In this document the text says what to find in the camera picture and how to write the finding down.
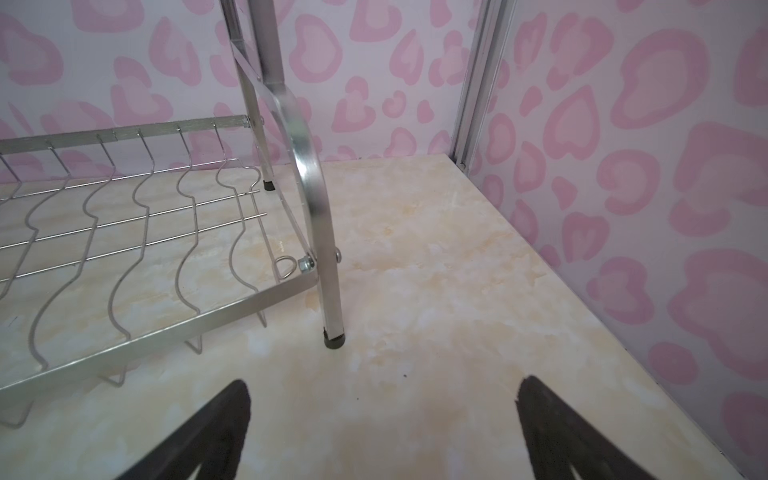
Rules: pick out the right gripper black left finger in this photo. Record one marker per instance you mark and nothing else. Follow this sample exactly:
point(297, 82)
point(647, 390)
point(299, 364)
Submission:
point(208, 445)

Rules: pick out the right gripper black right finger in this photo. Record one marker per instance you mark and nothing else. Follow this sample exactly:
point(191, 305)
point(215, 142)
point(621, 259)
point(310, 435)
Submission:
point(561, 444)

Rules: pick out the steel two-tier dish rack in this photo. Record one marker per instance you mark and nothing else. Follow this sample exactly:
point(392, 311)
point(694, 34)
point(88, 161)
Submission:
point(317, 268)

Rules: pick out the aluminium corner frame post right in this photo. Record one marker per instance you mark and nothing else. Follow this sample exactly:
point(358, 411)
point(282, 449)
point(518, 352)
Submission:
point(493, 24)

